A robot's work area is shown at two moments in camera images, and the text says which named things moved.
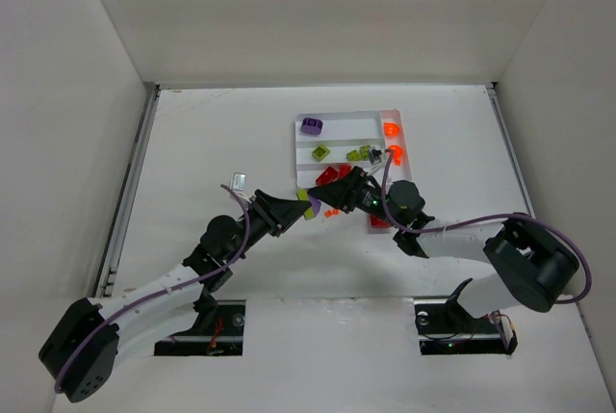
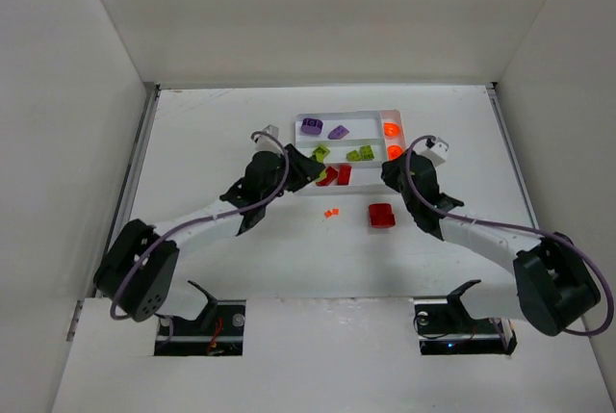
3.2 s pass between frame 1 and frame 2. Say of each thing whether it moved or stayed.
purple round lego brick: stayed
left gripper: moved
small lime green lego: stayed
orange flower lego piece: stayed
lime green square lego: stayed
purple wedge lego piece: moved
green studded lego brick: stayed
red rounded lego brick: stayed
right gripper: moved
